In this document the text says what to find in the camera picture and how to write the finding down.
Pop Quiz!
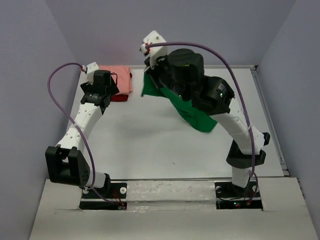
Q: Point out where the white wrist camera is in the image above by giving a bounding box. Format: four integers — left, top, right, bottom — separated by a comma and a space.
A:
138, 30, 169, 63
80, 62, 100, 83

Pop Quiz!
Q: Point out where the green t-shirt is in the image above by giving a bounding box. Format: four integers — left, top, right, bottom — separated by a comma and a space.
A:
141, 74, 218, 133

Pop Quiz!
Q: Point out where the pink folded t-shirt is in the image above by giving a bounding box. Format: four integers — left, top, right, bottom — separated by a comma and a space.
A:
98, 64, 133, 95

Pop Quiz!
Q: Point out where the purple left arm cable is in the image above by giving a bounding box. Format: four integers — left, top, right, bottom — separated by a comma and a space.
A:
47, 62, 126, 208

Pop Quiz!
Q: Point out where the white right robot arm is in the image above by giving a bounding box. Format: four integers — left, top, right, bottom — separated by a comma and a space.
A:
143, 47, 270, 196

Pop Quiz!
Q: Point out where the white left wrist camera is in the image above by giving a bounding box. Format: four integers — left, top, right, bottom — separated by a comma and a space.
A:
80, 62, 100, 83

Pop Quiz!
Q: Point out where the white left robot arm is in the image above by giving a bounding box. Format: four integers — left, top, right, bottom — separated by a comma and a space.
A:
45, 69, 119, 198

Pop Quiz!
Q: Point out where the dark red folded t-shirt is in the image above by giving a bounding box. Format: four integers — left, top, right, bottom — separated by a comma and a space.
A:
111, 71, 133, 102

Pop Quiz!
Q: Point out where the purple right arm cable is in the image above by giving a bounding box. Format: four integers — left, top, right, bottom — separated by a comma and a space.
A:
146, 41, 261, 206

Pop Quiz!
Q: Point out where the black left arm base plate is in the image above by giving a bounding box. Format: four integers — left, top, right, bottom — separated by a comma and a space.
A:
79, 181, 128, 211

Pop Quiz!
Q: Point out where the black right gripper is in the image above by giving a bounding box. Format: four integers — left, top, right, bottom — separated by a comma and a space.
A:
146, 49, 191, 101

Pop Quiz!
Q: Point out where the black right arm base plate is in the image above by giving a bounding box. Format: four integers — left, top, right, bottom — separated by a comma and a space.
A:
214, 181, 263, 210

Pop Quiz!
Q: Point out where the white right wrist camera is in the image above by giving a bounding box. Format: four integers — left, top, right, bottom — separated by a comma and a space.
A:
138, 30, 169, 63

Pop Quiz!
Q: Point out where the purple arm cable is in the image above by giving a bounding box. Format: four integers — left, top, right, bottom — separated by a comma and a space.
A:
146, 41, 261, 206
47, 62, 126, 208

